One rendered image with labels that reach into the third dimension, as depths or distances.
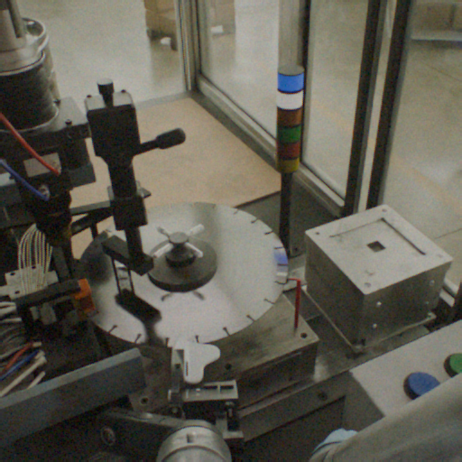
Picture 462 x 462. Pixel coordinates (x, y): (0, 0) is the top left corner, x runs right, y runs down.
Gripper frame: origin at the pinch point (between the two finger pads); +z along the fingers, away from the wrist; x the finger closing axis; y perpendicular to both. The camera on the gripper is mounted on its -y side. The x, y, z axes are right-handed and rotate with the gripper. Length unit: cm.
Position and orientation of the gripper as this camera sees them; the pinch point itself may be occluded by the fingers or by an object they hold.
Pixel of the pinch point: (181, 384)
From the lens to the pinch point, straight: 78.8
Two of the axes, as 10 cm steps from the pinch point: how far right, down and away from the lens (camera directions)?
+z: -0.5, -1.0, 9.9
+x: -0.4, -9.9, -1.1
